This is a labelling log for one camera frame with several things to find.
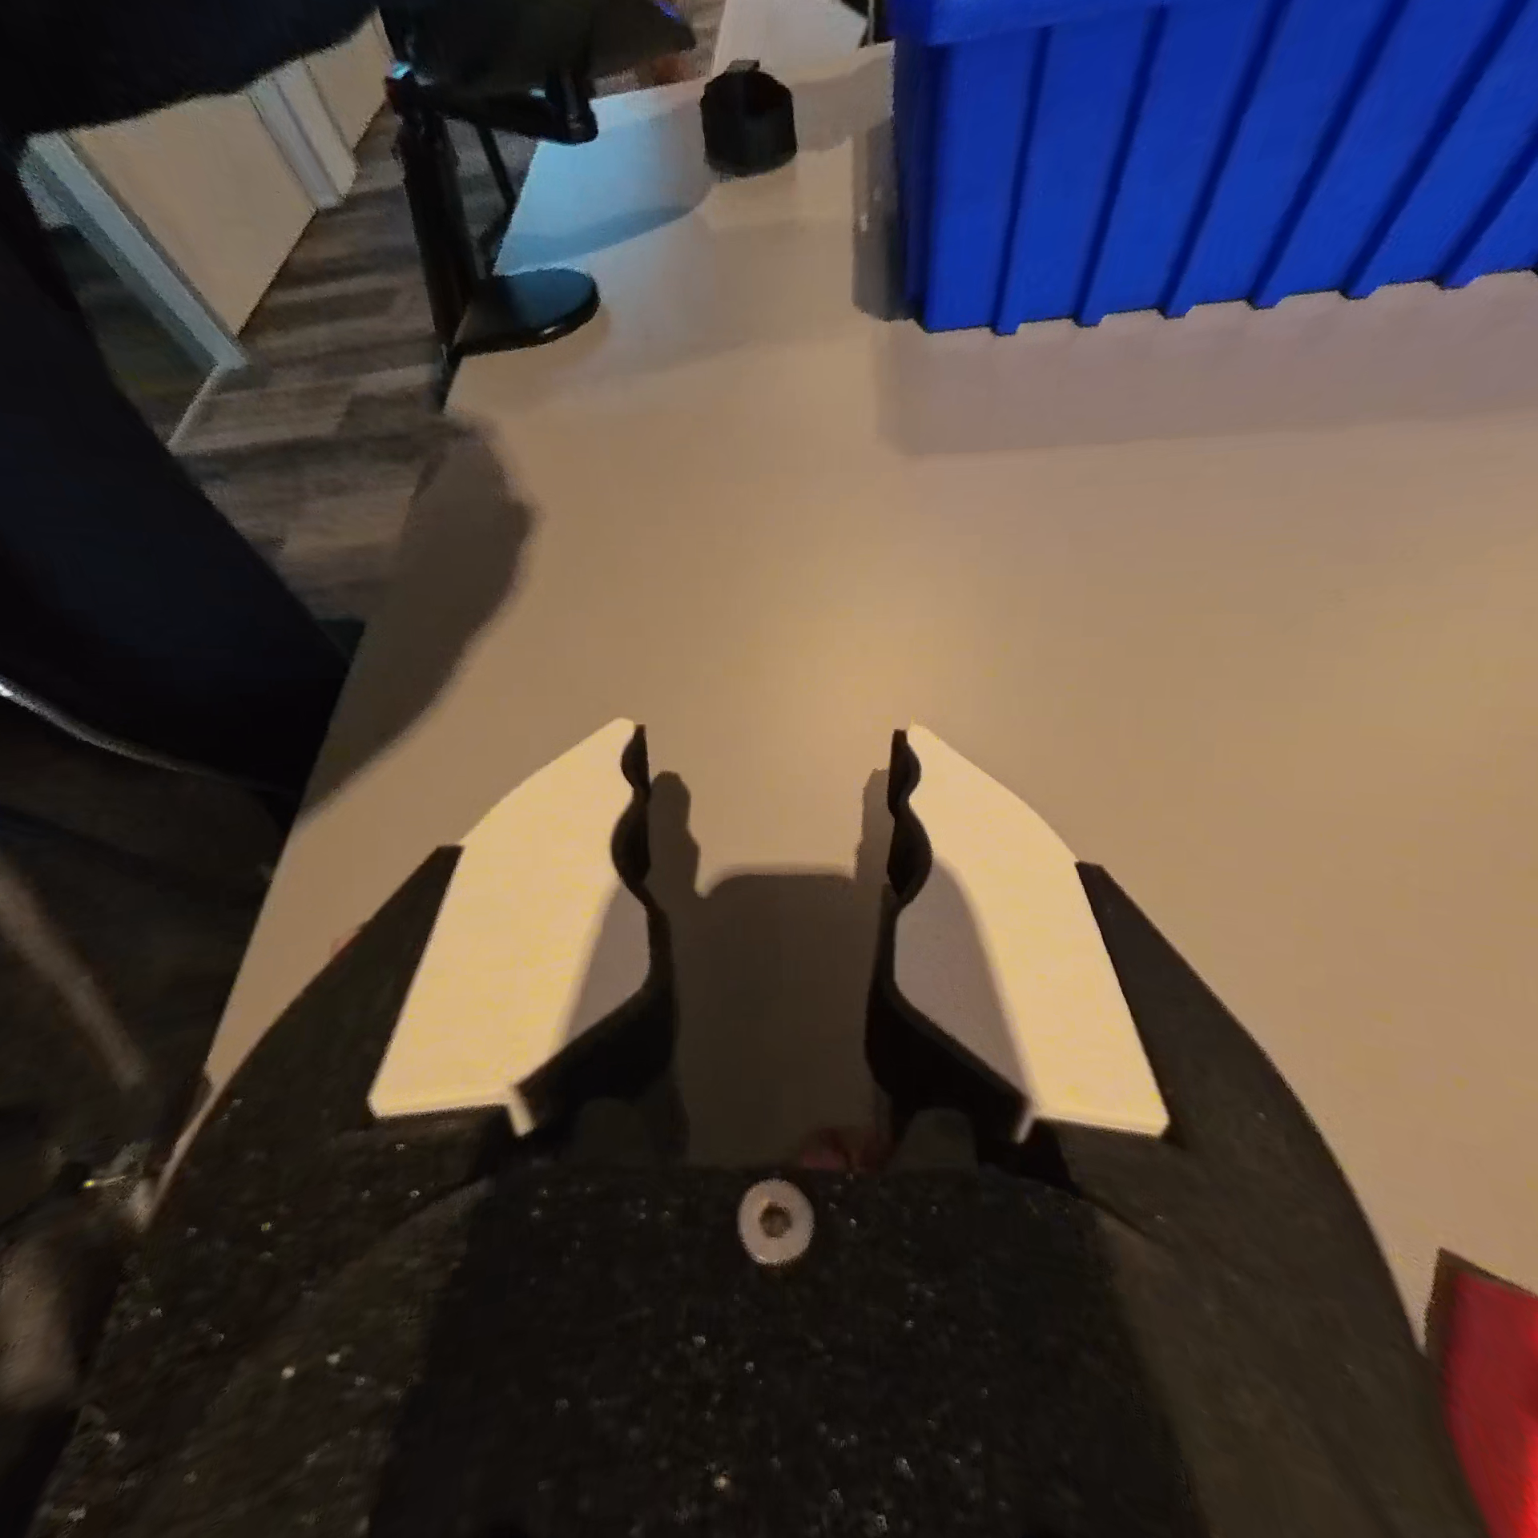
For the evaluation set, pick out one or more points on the black stand with round base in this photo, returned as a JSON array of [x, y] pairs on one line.
[[535, 306]]

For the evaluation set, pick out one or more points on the person's dark clothing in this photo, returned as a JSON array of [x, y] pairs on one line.
[[96, 540]]

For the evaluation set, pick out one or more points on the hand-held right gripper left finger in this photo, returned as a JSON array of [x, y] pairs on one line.
[[517, 961]]

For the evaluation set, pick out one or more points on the red box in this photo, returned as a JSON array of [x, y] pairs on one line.
[[1496, 1406]]

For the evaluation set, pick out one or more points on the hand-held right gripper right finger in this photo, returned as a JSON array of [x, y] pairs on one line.
[[1033, 972]]

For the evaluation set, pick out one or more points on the black cylindrical holder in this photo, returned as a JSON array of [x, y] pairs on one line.
[[748, 126]]

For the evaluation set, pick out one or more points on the blue ribbed plastic bin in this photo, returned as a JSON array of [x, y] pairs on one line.
[[1202, 155]]

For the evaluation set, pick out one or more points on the white cabinet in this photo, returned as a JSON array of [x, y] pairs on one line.
[[204, 203]]

